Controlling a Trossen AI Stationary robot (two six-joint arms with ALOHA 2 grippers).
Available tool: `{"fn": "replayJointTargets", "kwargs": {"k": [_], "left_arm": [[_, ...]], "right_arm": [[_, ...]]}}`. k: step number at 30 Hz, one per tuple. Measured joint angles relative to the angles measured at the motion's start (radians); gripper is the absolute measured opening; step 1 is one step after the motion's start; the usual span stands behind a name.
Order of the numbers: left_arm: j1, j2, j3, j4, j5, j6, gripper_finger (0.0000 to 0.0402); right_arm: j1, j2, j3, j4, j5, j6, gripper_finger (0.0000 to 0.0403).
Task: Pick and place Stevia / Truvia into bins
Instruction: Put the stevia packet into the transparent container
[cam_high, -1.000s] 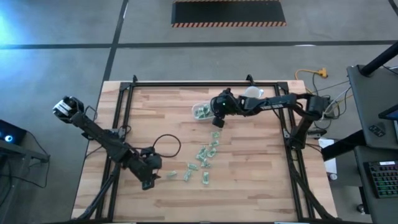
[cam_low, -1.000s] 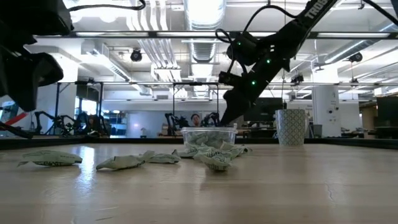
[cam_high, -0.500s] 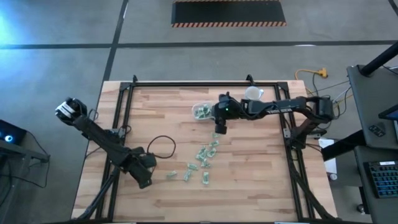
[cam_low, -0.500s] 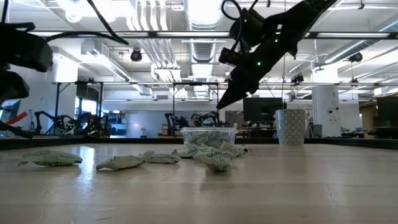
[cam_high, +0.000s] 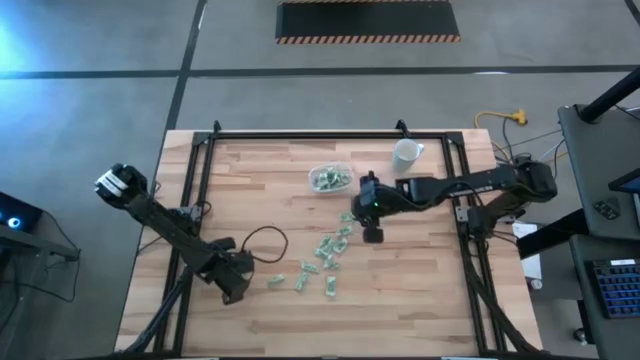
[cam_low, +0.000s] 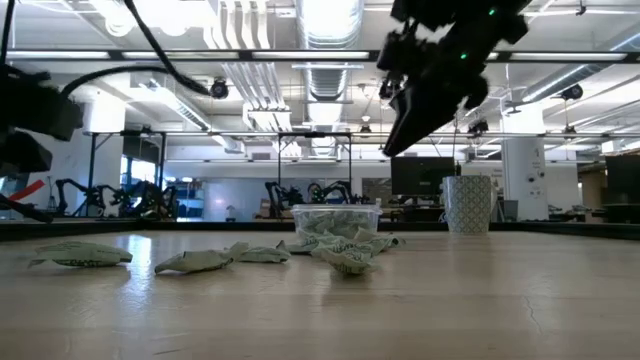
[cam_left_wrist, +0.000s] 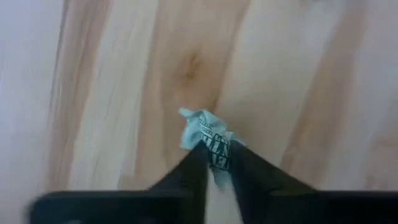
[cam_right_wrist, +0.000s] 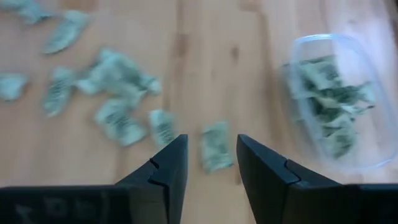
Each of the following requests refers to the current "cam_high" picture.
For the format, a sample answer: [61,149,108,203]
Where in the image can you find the black controller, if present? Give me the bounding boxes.
[593,197,622,222]

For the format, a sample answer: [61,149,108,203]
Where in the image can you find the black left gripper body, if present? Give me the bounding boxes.
[201,237,256,292]

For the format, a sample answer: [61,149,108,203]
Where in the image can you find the black computer with blue light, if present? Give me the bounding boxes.
[0,192,44,234]

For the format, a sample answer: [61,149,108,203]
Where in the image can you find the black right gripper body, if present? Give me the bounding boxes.
[351,170,397,228]

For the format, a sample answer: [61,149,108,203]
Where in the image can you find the white patterned mug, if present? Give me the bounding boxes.
[390,138,426,174]

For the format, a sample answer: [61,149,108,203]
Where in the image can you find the black hazard-striped floor mat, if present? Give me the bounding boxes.
[274,0,462,45]

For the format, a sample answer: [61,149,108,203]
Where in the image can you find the black looped cable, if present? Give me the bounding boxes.
[240,225,290,265]

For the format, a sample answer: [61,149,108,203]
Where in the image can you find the clear plastic container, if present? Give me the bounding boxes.
[307,163,355,195]

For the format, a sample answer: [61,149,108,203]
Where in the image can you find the black metal table frame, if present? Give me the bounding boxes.
[119,119,539,357]

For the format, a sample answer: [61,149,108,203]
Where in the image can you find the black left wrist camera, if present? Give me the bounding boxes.
[221,282,251,307]

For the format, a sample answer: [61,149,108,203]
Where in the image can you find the yellow extension cord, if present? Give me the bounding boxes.
[473,108,529,161]

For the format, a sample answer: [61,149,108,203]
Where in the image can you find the black backlit keyboard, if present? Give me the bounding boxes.
[584,257,640,320]

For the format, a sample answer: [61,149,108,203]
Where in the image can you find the grey desk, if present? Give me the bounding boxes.
[557,103,640,241]
[569,233,640,360]

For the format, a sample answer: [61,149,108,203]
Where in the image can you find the white paper sheet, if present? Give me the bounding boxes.
[510,221,544,281]

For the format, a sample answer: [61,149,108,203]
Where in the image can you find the black pole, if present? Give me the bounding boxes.
[578,64,640,124]

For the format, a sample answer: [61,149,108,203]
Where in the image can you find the blue-lit screen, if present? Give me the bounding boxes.
[607,167,640,195]

